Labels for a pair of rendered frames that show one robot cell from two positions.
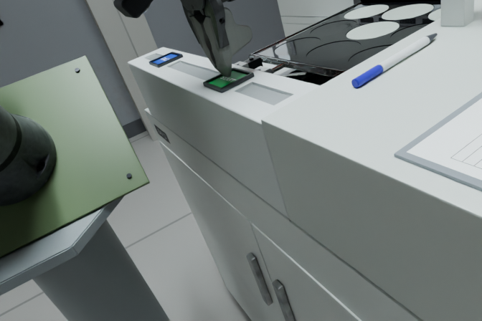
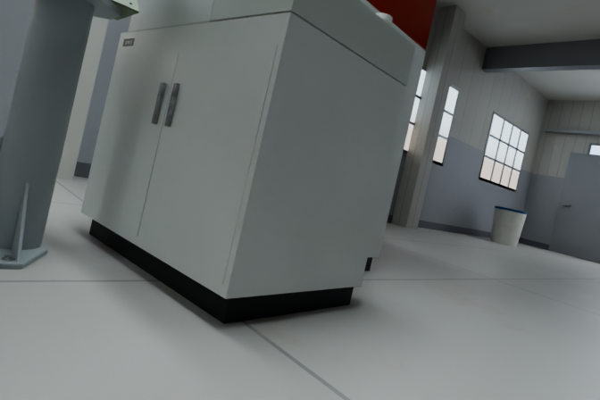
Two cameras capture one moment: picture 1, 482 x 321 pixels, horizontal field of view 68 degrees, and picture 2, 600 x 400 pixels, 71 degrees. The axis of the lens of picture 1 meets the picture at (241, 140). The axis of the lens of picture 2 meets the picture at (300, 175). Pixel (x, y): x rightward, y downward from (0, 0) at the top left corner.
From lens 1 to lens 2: 1.22 m
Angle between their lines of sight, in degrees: 37
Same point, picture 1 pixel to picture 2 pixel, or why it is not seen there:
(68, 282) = (61, 23)
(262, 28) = not seen: hidden behind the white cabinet
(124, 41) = not seen: hidden behind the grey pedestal
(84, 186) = not seen: outside the picture
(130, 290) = (77, 67)
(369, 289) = (232, 22)
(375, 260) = (240, 4)
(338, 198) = not seen: outside the picture
